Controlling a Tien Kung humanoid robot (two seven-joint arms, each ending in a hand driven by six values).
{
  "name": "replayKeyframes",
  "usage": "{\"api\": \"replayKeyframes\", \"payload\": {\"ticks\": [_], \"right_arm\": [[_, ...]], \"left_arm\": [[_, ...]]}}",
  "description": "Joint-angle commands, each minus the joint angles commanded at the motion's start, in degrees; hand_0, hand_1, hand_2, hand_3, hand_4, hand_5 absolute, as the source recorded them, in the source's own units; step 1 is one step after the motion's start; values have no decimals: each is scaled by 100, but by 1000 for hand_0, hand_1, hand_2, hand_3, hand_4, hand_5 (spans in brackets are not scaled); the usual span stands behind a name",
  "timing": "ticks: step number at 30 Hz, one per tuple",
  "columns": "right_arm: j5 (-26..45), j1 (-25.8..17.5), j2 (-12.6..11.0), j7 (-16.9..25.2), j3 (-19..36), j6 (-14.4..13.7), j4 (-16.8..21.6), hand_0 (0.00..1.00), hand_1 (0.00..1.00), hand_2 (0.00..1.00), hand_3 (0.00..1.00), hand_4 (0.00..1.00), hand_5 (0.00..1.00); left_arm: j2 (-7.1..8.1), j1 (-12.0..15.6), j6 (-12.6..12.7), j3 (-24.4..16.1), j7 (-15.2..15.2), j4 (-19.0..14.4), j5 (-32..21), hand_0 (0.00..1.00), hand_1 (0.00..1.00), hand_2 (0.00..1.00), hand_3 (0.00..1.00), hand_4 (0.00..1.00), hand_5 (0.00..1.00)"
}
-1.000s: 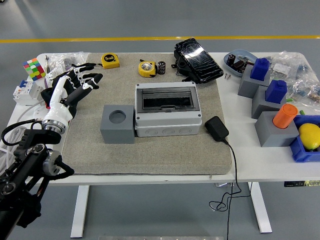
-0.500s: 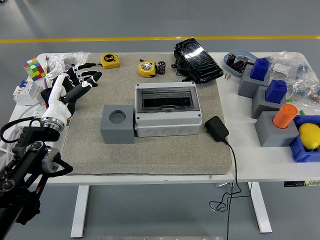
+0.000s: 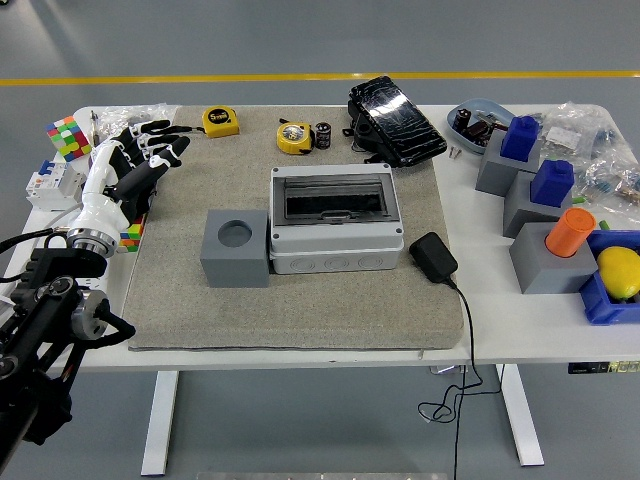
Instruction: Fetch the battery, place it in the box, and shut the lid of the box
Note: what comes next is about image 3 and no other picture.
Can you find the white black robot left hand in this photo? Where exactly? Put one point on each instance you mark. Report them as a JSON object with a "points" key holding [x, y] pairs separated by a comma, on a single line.
{"points": [[100, 200]]}

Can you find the brown component in dish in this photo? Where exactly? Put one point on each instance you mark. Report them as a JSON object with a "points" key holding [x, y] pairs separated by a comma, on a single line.
{"points": [[480, 130]]}

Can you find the grey block with round hole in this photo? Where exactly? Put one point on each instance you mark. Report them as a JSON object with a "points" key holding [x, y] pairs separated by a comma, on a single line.
{"points": [[235, 270]]}

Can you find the black glossy case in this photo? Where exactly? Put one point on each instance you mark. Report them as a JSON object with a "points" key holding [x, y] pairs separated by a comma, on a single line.
{"points": [[400, 122]]}

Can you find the black cloth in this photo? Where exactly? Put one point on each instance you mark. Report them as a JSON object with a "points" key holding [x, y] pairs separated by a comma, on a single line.
{"points": [[142, 200]]}

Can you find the yellow lemon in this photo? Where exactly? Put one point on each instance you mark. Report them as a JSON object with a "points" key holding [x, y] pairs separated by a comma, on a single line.
{"points": [[620, 272]]}

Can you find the black cylinder capacitor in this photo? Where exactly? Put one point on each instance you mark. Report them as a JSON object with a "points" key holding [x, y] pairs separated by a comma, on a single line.
{"points": [[324, 135]]}

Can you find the orange cylinder battery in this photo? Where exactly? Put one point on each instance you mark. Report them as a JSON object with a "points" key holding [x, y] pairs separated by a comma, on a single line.
{"points": [[570, 234]]}

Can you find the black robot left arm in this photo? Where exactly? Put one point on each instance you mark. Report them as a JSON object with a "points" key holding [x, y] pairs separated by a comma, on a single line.
{"points": [[45, 300]]}

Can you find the clear plastic bag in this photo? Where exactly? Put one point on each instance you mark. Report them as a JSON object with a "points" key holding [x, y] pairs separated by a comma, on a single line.
{"points": [[150, 111]]}

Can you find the grey plastic junction box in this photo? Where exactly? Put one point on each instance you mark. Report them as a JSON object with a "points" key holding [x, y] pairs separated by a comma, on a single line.
{"points": [[335, 250]]}

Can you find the thin metal screwdriver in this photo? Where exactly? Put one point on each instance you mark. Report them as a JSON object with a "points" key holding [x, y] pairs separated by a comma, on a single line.
{"points": [[93, 130]]}

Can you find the blue-grey dish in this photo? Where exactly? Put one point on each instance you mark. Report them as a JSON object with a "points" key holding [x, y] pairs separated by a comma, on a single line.
{"points": [[480, 106]]}

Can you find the white circuit breaker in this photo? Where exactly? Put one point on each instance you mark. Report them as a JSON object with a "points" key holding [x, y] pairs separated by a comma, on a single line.
{"points": [[52, 187]]}

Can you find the yellow round-faced tape measure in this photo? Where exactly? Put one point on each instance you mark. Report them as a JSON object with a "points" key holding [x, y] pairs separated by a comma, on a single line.
{"points": [[295, 137]]}

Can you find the clear bag of resistors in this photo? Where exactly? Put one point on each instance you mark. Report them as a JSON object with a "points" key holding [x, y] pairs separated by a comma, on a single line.
{"points": [[612, 177]]}

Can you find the black power adapter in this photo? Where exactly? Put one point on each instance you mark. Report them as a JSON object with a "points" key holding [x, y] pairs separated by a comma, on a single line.
{"points": [[433, 256]]}

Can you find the bright small puzzle cube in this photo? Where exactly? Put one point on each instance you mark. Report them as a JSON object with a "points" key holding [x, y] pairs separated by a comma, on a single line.
{"points": [[134, 239]]}

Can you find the black table control panel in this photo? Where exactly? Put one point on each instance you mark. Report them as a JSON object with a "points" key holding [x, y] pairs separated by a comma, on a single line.
{"points": [[600, 367]]}

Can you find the black capacitor in dish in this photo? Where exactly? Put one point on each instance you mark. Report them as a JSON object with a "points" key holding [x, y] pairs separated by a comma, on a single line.
{"points": [[462, 120]]}

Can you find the yellow square tape measure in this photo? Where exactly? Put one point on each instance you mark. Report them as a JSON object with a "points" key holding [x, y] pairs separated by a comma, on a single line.
{"points": [[220, 122]]}

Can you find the grey-brown mat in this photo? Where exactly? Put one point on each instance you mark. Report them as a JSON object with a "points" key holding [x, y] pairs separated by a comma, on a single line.
{"points": [[310, 310]]}

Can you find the white table leg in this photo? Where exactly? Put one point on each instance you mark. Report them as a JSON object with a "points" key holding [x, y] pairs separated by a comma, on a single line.
{"points": [[522, 415], [159, 425]]}

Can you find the clear bag with white label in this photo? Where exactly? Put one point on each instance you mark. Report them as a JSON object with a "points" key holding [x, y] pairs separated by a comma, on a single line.
{"points": [[575, 132]]}

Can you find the grey block holder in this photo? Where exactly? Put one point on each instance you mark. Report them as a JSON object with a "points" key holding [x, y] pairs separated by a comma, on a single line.
{"points": [[495, 172], [520, 210], [545, 272]]}

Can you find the pastel large puzzle cube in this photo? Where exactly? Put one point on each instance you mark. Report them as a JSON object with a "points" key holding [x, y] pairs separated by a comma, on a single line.
{"points": [[69, 138]]}

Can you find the blue plastic bin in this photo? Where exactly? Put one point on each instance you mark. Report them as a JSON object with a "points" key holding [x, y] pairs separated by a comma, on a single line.
{"points": [[600, 305]]}

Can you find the blue block battery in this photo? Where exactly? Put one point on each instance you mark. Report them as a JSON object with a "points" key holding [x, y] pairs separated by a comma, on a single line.
{"points": [[551, 182], [520, 139]]}

